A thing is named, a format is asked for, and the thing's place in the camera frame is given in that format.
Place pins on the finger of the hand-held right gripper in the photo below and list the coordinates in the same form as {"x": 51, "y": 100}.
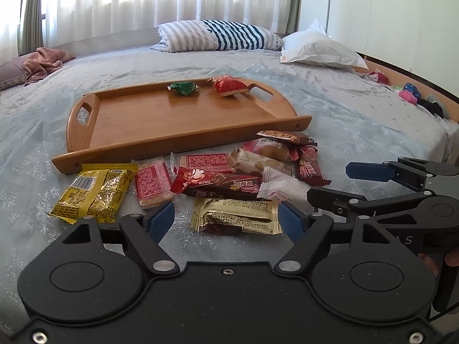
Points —
{"x": 369, "y": 172}
{"x": 333, "y": 200}

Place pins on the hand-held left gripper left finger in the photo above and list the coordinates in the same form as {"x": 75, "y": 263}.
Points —
{"x": 162, "y": 220}

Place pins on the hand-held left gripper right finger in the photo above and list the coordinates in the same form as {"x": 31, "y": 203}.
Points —
{"x": 289, "y": 222}

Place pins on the white snack packet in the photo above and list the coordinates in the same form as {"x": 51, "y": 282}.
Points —
{"x": 283, "y": 186}

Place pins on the red patterned cracker packet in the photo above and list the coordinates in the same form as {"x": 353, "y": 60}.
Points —
{"x": 204, "y": 160}
{"x": 154, "y": 182}

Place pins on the gold snack packet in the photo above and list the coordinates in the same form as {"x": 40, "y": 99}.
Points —
{"x": 233, "y": 215}

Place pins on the long dark red bar packet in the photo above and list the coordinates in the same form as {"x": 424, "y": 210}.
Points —
{"x": 215, "y": 184}

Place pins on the cream biscuit packet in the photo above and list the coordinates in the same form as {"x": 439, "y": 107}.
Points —
{"x": 251, "y": 163}

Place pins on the yellow snack packet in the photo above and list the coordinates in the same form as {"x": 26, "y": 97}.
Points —
{"x": 93, "y": 191}

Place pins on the brown nut bar packet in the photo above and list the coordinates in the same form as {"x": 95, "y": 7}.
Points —
{"x": 283, "y": 136}

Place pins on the person's right hand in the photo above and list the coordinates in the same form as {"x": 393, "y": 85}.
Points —
{"x": 430, "y": 263}

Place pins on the small dark red bar packet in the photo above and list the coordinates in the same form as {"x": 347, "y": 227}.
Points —
{"x": 308, "y": 166}

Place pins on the light blue lace blanket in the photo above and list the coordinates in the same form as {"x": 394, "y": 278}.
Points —
{"x": 340, "y": 122}

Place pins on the pink bun packet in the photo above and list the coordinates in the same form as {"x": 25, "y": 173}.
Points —
{"x": 274, "y": 149}

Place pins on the pink and blue toy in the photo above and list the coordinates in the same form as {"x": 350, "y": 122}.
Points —
{"x": 408, "y": 94}

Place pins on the black item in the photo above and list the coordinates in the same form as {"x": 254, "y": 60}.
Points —
{"x": 432, "y": 106}

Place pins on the red and white small item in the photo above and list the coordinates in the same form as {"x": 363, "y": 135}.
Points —
{"x": 378, "y": 76}

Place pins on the wooden headboard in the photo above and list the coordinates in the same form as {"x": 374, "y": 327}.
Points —
{"x": 412, "y": 77}

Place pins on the green snack packet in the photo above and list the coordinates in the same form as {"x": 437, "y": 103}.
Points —
{"x": 183, "y": 89}

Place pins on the white pillow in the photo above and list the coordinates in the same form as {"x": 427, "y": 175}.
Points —
{"x": 319, "y": 48}

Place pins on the red nut snack packet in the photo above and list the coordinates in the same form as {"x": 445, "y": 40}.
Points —
{"x": 227, "y": 85}

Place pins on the bed with grey sheet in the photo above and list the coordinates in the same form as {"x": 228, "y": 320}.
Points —
{"x": 143, "y": 62}

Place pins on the white wardrobe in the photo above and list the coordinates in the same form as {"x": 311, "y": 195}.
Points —
{"x": 387, "y": 10}

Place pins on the green drape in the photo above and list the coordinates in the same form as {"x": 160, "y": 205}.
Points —
{"x": 294, "y": 3}
{"x": 32, "y": 10}

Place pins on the striped pillow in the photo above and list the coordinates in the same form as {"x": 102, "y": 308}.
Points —
{"x": 215, "y": 36}

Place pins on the pink crumpled cloth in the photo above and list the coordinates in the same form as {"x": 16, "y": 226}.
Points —
{"x": 45, "y": 61}

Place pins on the purple pillow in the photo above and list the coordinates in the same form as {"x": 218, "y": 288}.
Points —
{"x": 10, "y": 73}

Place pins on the white sheer curtain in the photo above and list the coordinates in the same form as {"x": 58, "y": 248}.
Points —
{"x": 161, "y": 0}

